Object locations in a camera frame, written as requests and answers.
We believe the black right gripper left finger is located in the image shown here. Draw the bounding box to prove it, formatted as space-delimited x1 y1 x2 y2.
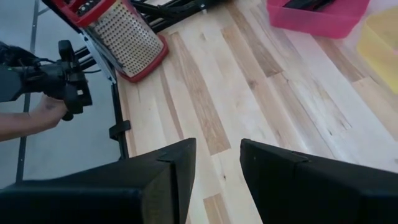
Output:
0 138 197 224

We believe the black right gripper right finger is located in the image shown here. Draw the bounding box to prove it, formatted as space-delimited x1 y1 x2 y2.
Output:
239 138 398 224

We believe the person's left forearm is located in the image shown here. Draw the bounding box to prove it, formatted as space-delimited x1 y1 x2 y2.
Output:
0 111 38 142

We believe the person's left hand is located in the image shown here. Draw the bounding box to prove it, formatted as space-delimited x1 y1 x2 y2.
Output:
29 95 68 130

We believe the red tape dispenser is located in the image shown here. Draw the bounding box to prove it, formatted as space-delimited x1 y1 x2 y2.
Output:
42 0 170 83

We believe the yellow translucent plastic bin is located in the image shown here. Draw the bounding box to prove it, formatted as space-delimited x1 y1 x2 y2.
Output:
356 6 398 94

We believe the pink translucent plastic bin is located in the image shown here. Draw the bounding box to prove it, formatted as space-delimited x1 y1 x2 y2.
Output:
266 0 371 40

